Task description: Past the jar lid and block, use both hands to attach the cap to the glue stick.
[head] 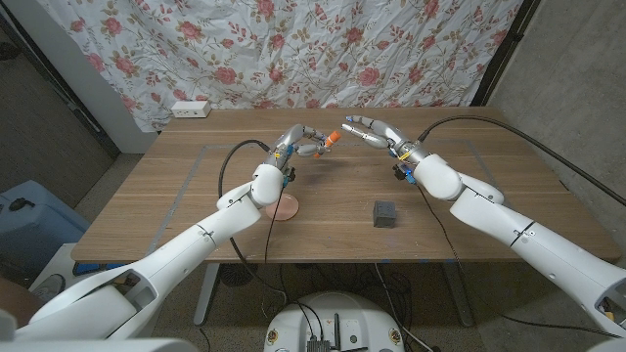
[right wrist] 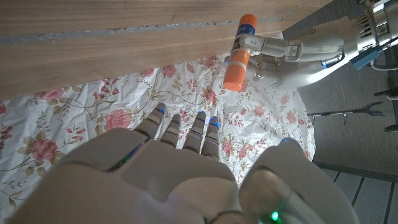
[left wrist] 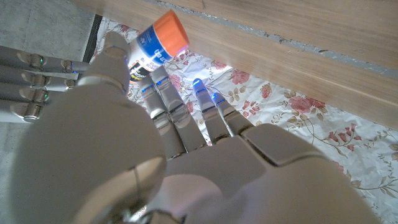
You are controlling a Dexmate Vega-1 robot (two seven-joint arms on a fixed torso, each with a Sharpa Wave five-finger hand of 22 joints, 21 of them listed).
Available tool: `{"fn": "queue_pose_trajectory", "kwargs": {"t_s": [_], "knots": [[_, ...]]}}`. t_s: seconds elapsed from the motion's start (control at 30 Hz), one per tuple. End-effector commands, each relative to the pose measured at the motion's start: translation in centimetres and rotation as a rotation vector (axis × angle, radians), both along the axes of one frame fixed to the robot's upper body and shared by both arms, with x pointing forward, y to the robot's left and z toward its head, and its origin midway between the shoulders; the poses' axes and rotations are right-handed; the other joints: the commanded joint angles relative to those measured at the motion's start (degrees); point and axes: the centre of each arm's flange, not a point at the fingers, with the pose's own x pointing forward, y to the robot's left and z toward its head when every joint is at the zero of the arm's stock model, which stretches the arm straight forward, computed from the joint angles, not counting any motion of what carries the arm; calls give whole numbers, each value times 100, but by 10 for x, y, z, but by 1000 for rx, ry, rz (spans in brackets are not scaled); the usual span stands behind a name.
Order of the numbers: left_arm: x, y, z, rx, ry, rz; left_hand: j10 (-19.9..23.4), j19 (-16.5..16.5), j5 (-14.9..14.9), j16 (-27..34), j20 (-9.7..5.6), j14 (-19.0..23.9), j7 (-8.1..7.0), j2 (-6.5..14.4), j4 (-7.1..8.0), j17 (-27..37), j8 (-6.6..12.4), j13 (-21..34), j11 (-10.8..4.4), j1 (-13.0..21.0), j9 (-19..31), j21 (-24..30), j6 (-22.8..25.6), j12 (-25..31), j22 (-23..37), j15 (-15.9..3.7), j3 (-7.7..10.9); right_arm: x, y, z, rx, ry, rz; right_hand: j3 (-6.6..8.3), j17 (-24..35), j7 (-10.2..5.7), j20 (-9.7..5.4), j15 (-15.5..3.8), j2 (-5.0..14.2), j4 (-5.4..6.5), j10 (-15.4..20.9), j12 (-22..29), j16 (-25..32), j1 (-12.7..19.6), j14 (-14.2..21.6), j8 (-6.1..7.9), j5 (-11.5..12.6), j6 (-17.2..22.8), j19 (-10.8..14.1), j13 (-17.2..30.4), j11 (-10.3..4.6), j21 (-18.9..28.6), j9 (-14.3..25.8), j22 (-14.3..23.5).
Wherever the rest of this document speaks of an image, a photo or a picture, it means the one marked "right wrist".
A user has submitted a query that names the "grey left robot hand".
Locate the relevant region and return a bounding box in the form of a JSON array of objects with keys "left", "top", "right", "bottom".
[{"left": 225, "top": 0, "right": 398, "bottom": 91}]

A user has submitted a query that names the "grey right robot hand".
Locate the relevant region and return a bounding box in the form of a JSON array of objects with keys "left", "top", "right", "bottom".
[{"left": 6, "top": 103, "right": 361, "bottom": 224}]

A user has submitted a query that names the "white orange glue stick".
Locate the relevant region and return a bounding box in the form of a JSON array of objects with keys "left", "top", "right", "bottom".
[{"left": 223, "top": 14, "right": 259, "bottom": 92}]

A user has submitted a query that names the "orange glue stick cap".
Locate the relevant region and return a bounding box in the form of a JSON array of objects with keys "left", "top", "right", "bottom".
[{"left": 223, "top": 51, "right": 251, "bottom": 92}]

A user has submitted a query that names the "floral backdrop cloth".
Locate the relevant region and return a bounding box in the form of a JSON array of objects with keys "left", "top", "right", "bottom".
[{"left": 0, "top": 32, "right": 317, "bottom": 222}]

